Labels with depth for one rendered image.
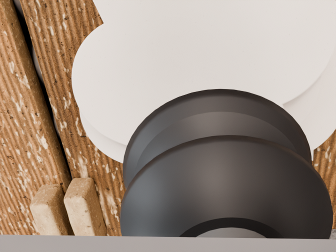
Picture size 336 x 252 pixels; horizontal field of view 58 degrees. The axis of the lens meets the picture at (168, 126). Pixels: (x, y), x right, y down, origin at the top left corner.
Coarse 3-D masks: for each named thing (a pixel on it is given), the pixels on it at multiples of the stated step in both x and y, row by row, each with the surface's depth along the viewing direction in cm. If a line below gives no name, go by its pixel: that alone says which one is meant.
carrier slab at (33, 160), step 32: (0, 0) 19; (0, 32) 19; (0, 64) 20; (32, 64) 22; (0, 96) 21; (32, 96) 21; (0, 128) 23; (32, 128) 22; (0, 160) 24; (32, 160) 24; (64, 160) 25; (0, 192) 25; (32, 192) 25; (64, 192) 25; (0, 224) 27; (32, 224) 27
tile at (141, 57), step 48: (96, 0) 14; (144, 0) 14; (192, 0) 14; (240, 0) 14; (288, 0) 14; (96, 48) 15; (144, 48) 15; (192, 48) 15; (240, 48) 15; (288, 48) 15; (96, 96) 16; (144, 96) 16; (288, 96) 16
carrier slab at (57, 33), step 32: (32, 0) 18; (64, 0) 18; (32, 32) 19; (64, 32) 19; (64, 64) 20; (64, 96) 21; (64, 128) 22; (96, 160) 23; (320, 160) 23; (96, 192) 25
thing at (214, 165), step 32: (192, 128) 6; (224, 128) 6; (256, 128) 6; (160, 160) 5; (192, 160) 5; (224, 160) 5; (256, 160) 5; (288, 160) 5; (128, 192) 5; (160, 192) 5; (192, 192) 5; (224, 192) 5; (256, 192) 5; (288, 192) 5; (320, 192) 5; (128, 224) 5; (160, 224) 5; (192, 224) 5; (224, 224) 5; (256, 224) 5; (288, 224) 5; (320, 224) 5
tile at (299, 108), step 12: (312, 84) 16; (300, 96) 17; (312, 96) 17; (288, 108) 17; (300, 108) 17; (312, 108) 17; (84, 120) 18; (300, 120) 18; (96, 132) 18; (96, 144) 19; (108, 144) 19; (120, 144) 19; (120, 156) 19
